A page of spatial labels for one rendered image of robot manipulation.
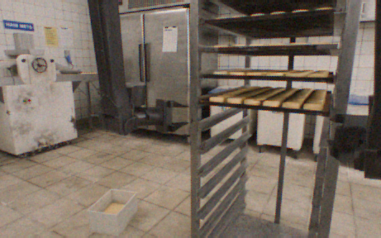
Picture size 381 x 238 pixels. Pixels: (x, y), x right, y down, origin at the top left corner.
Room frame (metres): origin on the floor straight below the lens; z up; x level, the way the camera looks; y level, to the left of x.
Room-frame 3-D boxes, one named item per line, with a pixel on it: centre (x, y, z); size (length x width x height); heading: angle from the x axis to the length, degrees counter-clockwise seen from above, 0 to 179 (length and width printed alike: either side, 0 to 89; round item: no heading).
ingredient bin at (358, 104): (2.72, -1.71, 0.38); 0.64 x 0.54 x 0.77; 149
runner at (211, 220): (1.13, -0.19, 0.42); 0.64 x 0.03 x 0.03; 151
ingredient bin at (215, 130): (3.37, -0.58, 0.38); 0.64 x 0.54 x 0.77; 153
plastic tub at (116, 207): (1.54, 0.55, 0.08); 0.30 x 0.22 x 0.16; 167
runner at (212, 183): (1.13, -0.19, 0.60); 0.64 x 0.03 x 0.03; 151
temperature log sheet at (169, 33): (3.21, 0.28, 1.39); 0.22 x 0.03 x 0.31; 60
